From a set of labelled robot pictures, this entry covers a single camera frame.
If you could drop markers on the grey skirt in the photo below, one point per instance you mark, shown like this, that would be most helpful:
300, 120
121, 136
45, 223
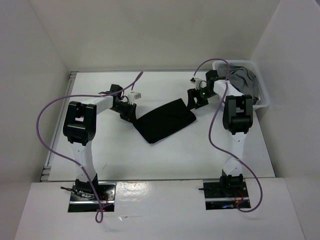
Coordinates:
240, 82

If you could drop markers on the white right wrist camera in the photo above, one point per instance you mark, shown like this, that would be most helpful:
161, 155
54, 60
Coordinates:
197, 83

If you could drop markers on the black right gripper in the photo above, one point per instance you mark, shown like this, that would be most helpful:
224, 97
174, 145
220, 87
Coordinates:
192, 93

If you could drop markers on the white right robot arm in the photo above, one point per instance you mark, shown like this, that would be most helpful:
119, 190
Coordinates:
237, 119

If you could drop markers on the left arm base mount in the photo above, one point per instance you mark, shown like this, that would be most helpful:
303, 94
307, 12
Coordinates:
83, 202

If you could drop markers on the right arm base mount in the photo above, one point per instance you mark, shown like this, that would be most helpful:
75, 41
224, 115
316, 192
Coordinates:
217, 198

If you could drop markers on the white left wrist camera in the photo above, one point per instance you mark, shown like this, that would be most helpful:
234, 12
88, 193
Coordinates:
132, 96

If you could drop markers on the white perforated plastic basket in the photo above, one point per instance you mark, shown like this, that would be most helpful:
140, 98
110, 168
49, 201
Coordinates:
263, 96

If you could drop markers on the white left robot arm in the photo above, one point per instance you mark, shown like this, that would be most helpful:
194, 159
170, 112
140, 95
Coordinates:
80, 127

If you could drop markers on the black skirt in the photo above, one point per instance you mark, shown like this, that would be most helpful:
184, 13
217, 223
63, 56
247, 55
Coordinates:
164, 121

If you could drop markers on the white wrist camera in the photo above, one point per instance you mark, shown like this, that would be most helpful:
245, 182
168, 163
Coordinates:
132, 96
197, 83

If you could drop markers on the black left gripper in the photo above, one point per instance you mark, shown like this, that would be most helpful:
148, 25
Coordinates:
131, 115

